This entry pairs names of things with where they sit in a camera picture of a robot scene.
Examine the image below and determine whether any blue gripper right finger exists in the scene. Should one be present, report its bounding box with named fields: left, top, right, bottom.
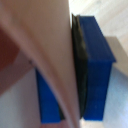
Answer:
left=71, top=14, right=117, bottom=122

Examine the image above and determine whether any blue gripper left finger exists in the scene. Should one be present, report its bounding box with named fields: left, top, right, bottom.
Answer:
left=34, top=68, right=66, bottom=125

